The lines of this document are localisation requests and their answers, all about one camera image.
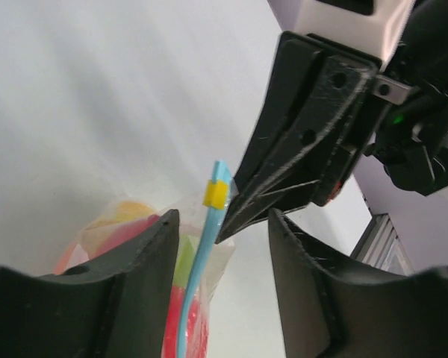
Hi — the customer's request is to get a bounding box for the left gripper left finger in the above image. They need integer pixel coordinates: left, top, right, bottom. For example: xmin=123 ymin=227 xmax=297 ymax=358
xmin=0 ymin=210 xmax=180 ymax=357

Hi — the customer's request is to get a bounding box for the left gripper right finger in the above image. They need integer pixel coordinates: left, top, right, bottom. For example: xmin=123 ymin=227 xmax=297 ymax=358
xmin=268 ymin=210 xmax=448 ymax=357

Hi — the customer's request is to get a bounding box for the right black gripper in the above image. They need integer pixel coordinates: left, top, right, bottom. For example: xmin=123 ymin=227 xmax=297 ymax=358
xmin=219 ymin=1 xmax=448 ymax=241

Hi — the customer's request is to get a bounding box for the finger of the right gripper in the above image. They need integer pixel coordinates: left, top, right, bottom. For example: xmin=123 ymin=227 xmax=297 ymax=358
xmin=233 ymin=31 xmax=326 ymax=197

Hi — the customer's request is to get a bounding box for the red fake apple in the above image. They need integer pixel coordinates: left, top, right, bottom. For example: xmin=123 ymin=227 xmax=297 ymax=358
xmin=161 ymin=286 xmax=208 ymax=358

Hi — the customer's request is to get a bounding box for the green fake mango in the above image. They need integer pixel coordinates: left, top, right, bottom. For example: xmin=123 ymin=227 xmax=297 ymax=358
xmin=172 ymin=235 xmax=199 ymax=289

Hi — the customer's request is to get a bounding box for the clear zip top bag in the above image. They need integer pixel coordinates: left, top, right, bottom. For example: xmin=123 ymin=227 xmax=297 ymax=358
xmin=54 ymin=160 xmax=236 ymax=357

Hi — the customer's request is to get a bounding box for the orange fake fruit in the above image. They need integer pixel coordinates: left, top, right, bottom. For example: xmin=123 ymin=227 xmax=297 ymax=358
xmin=54 ymin=200 xmax=160 ymax=274

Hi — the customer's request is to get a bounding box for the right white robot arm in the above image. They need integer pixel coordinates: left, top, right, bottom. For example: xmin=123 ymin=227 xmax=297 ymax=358
xmin=218 ymin=1 xmax=448 ymax=241

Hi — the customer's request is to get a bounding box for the aluminium frame rail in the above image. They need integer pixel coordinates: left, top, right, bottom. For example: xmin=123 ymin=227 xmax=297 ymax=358
xmin=350 ymin=213 xmax=414 ymax=276

